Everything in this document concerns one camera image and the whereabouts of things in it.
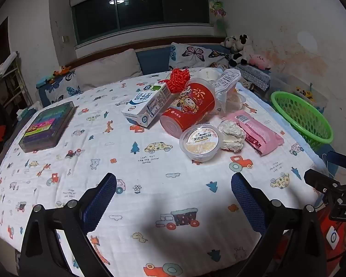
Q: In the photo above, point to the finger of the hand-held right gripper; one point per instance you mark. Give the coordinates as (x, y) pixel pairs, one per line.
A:
(338, 158)
(320, 180)

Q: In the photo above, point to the small butterfly print pillow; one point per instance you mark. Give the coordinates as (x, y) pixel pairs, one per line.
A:
(62, 86)

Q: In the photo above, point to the black white cow plush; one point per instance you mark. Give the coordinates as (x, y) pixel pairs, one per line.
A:
(239, 49)

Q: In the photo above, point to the teal plush toy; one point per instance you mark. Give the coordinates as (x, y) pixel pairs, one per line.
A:
(44, 82)

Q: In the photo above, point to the colourful block box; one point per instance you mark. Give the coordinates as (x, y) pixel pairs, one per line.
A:
(47, 125)

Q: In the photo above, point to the blue headboard cushion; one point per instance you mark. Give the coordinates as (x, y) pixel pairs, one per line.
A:
(152, 60)

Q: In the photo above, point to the clear plastic bottle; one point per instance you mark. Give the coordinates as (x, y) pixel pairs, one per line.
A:
(226, 86)

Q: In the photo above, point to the red paper bucket cup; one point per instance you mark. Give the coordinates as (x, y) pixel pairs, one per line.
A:
(187, 106)

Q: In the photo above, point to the pink snack packet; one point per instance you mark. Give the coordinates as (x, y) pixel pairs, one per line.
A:
(259, 134)

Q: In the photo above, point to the white paper cup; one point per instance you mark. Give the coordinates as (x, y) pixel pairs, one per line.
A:
(209, 74)

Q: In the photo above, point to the white printed blanket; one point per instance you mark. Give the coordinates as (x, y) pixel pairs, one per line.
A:
(150, 179)

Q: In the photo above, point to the large butterfly print pillow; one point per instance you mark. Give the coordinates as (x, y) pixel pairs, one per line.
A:
(196, 53)

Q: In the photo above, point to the white metal rack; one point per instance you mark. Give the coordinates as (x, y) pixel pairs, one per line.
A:
(5, 78)

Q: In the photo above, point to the green plastic basket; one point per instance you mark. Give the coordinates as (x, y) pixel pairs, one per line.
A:
(305, 118)

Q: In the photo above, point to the black white patterned cloth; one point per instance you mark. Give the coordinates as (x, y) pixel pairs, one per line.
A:
(255, 76)

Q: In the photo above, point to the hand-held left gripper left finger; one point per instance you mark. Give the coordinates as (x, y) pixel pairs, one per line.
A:
(102, 199)

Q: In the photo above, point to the red mesh net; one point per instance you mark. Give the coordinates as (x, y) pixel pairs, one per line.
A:
(178, 79)

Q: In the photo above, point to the orange plush toy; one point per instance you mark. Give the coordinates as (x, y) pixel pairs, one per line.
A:
(62, 70)

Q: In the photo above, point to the flower wall decoration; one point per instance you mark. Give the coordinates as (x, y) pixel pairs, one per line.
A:
(218, 10)

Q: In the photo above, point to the pink plush toy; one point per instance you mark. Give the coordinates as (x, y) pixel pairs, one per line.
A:
(259, 61)

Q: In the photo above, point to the dark window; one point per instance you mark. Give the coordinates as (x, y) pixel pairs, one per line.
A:
(138, 11)

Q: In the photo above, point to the clear storage box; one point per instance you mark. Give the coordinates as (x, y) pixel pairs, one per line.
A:
(288, 83)

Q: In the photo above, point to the crumpled white tissue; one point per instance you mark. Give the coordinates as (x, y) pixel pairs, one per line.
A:
(232, 135)

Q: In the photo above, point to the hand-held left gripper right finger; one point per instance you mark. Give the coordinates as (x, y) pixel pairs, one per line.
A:
(246, 202)

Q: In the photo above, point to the white blue milk carton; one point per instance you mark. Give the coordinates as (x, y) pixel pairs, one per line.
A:
(148, 105)

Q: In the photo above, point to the yellow toy vehicle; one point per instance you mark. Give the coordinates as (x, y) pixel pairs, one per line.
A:
(305, 92)

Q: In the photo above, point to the beige pillow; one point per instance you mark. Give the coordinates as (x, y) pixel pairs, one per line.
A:
(106, 67)

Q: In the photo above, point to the white wall socket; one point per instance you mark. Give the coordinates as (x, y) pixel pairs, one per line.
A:
(65, 39)

